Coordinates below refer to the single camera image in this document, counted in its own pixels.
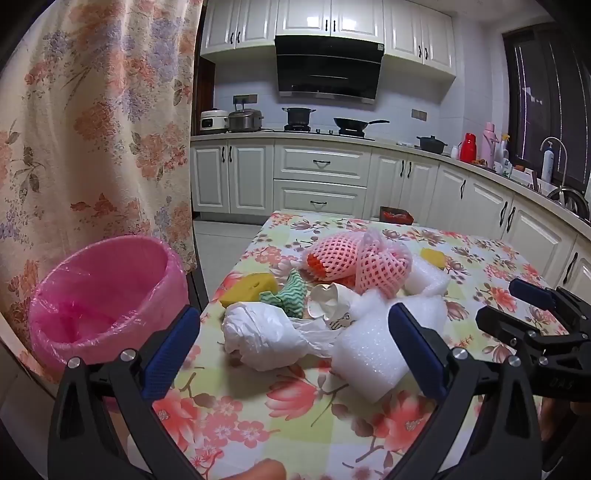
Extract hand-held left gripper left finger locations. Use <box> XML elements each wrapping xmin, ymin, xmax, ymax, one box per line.
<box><xmin>47</xmin><ymin>305</ymin><xmax>204</xmax><ymax>480</ymax></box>

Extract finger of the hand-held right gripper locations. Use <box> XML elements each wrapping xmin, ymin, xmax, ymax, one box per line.
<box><xmin>509</xmin><ymin>278</ymin><xmax>591</xmax><ymax>324</ymax></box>
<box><xmin>475</xmin><ymin>306</ymin><xmax>561</xmax><ymax>365</ymax></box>

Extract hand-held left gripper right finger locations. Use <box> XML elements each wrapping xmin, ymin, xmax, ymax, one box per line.
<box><xmin>388</xmin><ymin>305</ymin><xmax>543</xmax><ymax>480</ymax></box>

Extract large white foam sheet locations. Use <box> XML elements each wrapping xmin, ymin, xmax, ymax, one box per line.
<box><xmin>331</xmin><ymin>295</ymin><xmax>447</xmax><ymax>403</ymax></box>

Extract large yellow sponge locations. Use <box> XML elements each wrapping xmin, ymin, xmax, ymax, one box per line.
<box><xmin>220</xmin><ymin>272</ymin><xmax>279</xmax><ymax>308</ymax></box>

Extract pink trash bin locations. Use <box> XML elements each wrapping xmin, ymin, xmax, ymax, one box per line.
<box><xmin>28</xmin><ymin>235</ymin><xmax>190</xmax><ymax>409</ymax></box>

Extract green wavy cloth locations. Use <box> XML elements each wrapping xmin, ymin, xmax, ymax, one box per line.
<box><xmin>259</xmin><ymin>270</ymin><xmax>308</xmax><ymax>318</ymax></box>

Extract small white foam sheet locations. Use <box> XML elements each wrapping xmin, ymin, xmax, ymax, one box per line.
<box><xmin>403</xmin><ymin>255</ymin><xmax>450</xmax><ymax>297</ymax></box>

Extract pink foam fruit net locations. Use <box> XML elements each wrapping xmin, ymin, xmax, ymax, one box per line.
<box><xmin>302</xmin><ymin>233</ymin><xmax>366</xmax><ymax>283</ymax></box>
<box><xmin>355</xmin><ymin>230</ymin><xmax>413</xmax><ymax>299</ymax></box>

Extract white plastic bag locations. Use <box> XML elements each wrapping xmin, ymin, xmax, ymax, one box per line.
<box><xmin>222</xmin><ymin>301</ymin><xmax>343</xmax><ymax>373</ymax></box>

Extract small yellow sponge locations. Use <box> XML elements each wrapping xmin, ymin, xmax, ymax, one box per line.
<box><xmin>419</xmin><ymin>248</ymin><xmax>447</xmax><ymax>270</ymax></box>

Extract steel sink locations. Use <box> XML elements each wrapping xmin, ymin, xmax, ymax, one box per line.
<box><xmin>547</xmin><ymin>185</ymin><xmax>591</xmax><ymax>219</ymax></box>

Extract floral tablecloth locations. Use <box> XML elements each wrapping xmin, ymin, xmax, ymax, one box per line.
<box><xmin>152</xmin><ymin>210</ymin><xmax>571</xmax><ymax>480</ymax></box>

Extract white pump bottle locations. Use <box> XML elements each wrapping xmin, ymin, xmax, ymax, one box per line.
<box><xmin>541</xmin><ymin>141</ymin><xmax>555</xmax><ymax>184</ymax></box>

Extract red box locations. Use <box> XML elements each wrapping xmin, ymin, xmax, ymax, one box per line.
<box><xmin>379</xmin><ymin>206</ymin><xmax>413</xmax><ymax>227</ymax></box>

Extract chrome faucet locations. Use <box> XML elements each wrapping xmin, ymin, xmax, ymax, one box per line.
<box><xmin>540</xmin><ymin>137</ymin><xmax>570</xmax><ymax>195</ymax></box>

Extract pink thermos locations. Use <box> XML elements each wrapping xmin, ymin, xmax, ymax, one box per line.
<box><xmin>480</xmin><ymin>122</ymin><xmax>500</xmax><ymax>168</ymax></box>

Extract black casserole pot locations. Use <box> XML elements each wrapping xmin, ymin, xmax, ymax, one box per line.
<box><xmin>416</xmin><ymin>135</ymin><xmax>448</xmax><ymax>155</ymax></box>

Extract white lower kitchen cabinets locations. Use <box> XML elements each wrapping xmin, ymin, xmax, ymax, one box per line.
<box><xmin>190</xmin><ymin>133</ymin><xmax>591</xmax><ymax>296</ymax></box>

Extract white kitchen cabinets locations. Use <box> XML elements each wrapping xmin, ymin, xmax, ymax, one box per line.
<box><xmin>201</xmin><ymin>0</ymin><xmax>458</xmax><ymax>78</ymax></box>
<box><xmin>190</xmin><ymin>133</ymin><xmax>591</xmax><ymax>296</ymax></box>

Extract dark window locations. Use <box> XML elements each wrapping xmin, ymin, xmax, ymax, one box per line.
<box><xmin>502</xmin><ymin>25</ymin><xmax>591</xmax><ymax>195</ymax></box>

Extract floral curtain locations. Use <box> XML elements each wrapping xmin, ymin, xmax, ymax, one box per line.
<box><xmin>0</xmin><ymin>0</ymin><xmax>206</xmax><ymax>324</ymax></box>

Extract white rice cooker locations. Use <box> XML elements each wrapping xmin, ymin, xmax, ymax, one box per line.
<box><xmin>200</xmin><ymin>109</ymin><xmax>230</xmax><ymax>134</ymax></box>

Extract black wok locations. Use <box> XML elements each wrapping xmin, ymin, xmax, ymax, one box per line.
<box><xmin>333</xmin><ymin>117</ymin><xmax>390</xmax><ymax>133</ymax></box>

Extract gas stove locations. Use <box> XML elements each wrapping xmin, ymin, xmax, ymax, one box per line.
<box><xmin>272</xmin><ymin>126</ymin><xmax>376</xmax><ymax>141</ymax></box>

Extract steel pressure cooker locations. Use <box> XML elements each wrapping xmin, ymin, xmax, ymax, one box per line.
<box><xmin>228</xmin><ymin>107</ymin><xmax>265</xmax><ymax>134</ymax></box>

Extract black stock pot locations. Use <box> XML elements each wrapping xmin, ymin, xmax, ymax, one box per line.
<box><xmin>282</xmin><ymin>106</ymin><xmax>317</xmax><ymax>128</ymax></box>

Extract black range hood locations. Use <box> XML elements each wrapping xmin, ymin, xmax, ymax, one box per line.
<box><xmin>274</xmin><ymin>34</ymin><xmax>385</xmax><ymax>105</ymax></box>

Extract white upper kitchen cabinets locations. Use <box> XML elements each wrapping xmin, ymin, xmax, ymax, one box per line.
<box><xmin>201</xmin><ymin>0</ymin><xmax>458</xmax><ymax>78</ymax></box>

